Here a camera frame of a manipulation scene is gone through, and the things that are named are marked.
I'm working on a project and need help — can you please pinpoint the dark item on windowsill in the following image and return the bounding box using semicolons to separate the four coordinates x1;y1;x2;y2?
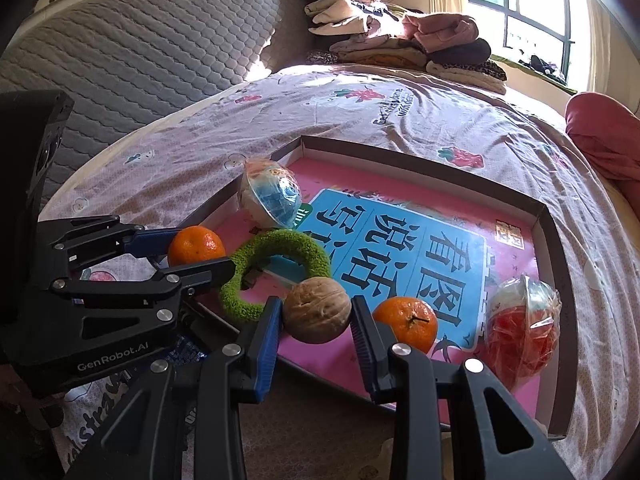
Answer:
520;55;568;83

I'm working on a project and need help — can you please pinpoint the pink and blue book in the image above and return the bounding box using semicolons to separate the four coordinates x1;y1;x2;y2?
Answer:
200;157;543;421

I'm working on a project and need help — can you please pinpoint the red round snack pack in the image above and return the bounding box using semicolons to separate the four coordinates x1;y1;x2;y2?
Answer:
484;274;562;391

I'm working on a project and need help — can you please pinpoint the green hair scrunchie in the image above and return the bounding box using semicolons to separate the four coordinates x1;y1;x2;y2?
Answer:
218;228;332;323

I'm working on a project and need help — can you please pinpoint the blue cookie packet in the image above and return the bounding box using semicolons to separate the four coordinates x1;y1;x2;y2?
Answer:
167;332;208;366

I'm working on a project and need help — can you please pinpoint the window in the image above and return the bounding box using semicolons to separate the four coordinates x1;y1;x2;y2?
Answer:
460;0;591;91

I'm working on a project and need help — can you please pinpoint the orange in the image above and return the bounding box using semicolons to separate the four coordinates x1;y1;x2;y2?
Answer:
167;226;227;267
372;296;439;356

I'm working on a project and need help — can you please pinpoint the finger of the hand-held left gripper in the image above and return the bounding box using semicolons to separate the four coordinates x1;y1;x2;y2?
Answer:
50;256;236;308
37;215;183;273

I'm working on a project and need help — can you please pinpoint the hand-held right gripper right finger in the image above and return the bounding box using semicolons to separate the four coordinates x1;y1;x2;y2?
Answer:
350;296;576;480

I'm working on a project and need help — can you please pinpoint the shallow grey cardboard box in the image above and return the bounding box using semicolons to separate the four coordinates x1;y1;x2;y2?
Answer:
192;135;581;438

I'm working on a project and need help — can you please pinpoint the grey quilted mattress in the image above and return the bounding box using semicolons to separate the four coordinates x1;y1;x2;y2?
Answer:
0;0;306;211

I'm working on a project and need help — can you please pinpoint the pink quilt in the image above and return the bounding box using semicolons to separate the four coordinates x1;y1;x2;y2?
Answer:
565;92;640;183

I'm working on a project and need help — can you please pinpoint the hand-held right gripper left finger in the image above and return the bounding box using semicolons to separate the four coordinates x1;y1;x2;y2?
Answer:
65;296;285;480

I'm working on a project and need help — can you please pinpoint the blue-capped round snack pack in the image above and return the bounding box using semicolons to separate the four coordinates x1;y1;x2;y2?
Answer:
239;158;303;231

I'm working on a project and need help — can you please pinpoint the pile of folded clothes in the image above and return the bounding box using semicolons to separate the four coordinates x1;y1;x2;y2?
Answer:
296;0;508;96

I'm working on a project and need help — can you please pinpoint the walnut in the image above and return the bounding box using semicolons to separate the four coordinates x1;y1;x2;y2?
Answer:
282;276;352;345

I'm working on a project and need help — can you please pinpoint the strawberry print bed sheet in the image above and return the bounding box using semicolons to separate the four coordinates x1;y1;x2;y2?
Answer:
40;62;640;480

